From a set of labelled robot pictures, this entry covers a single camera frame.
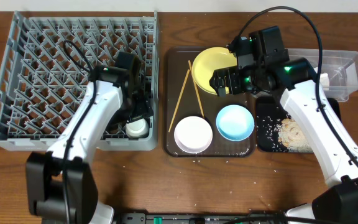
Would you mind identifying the pale green cup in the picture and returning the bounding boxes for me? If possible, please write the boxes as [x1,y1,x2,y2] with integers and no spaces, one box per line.
[125,118,149,139]

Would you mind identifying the white napkin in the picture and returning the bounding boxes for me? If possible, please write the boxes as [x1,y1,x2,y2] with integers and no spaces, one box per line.
[319,73,330,91]

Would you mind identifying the light blue bowl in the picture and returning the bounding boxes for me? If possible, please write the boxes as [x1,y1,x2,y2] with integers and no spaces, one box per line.
[216,105,255,141]

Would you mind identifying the rice and food scraps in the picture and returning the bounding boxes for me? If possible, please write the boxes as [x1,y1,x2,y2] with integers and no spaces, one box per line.
[276,118,313,153]

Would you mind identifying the white pink bowl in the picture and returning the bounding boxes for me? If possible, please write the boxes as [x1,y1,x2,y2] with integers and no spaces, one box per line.
[173,116,213,154]

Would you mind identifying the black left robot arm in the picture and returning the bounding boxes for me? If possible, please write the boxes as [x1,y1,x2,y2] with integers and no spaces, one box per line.
[25,52,145,223]

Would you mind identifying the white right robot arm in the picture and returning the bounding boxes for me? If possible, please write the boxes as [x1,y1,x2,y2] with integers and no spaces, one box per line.
[209,27,358,223]

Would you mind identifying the black waste tray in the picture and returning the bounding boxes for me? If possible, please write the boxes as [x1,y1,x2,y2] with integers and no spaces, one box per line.
[255,95,341,154]

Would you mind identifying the clear plastic waste bin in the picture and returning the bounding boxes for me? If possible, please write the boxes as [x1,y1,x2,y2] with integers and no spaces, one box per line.
[288,49,358,102]

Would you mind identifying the yellow round plate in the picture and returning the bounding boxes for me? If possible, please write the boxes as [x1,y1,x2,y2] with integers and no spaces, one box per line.
[192,47,237,95]

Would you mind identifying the wooden chopstick left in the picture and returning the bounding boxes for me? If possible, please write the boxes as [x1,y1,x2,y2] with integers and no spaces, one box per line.
[168,69,190,132]

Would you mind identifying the wooden chopstick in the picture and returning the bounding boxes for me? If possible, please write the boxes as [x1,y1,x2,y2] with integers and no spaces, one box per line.
[168,69,190,132]
[188,60,205,119]

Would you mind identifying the wooden chopstick right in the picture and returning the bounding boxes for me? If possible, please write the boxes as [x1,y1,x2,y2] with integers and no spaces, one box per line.
[188,60,205,119]

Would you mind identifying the dark brown serving tray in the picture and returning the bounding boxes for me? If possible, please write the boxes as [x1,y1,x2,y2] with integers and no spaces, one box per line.
[163,47,256,157]

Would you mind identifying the grey plastic dish rack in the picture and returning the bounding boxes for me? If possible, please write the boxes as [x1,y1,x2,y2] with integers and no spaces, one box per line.
[0,12,160,151]

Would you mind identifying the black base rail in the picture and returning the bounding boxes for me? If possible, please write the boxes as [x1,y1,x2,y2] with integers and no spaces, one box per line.
[112,212,277,224]

